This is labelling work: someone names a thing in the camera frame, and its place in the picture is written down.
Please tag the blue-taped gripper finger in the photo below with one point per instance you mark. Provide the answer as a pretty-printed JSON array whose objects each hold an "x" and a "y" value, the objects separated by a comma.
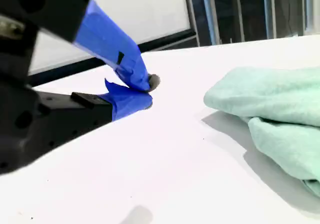
[
  {"x": 105, "y": 41},
  {"x": 125, "y": 103}
]

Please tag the pale green T-shirt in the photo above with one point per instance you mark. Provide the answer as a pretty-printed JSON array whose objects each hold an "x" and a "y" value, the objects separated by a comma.
[{"x": 270, "y": 108}]

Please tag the grey metal frame post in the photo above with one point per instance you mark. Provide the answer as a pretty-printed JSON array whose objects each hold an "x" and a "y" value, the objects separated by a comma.
[
  {"x": 239, "y": 13},
  {"x": 210, "y": 13},
  {"x": 192, "y": 13},
  {"x": 269, "y": 11}
]

